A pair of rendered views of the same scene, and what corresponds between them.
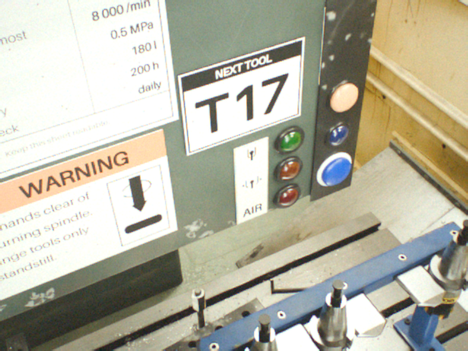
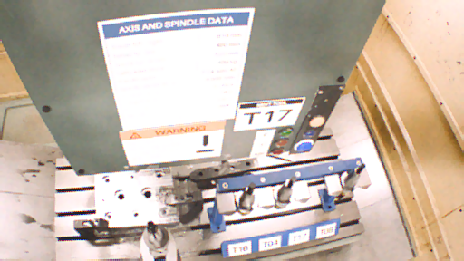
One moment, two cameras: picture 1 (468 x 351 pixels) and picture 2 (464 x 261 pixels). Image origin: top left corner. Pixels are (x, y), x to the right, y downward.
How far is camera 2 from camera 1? 0.17 m
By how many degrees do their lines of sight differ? 14
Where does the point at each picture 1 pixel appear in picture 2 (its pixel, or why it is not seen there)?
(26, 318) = not seen: hidden behind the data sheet
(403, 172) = (353, 110)
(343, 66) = (320, 110)
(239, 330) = (239, 181)
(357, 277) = (306, 172)
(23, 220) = (153, 141)
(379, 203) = (336, 121)
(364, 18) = (335, 95)
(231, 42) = (268, 94)
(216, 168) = (246, 137)
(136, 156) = (209, 128)
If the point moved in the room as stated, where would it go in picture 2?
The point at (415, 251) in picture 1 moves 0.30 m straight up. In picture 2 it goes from (338, 167) to (378, 111)
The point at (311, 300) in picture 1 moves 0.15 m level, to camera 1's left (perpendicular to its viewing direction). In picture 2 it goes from (280, 177) to (229, 163)
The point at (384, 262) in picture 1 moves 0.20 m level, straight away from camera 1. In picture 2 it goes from (321, 168) to (347, 125)
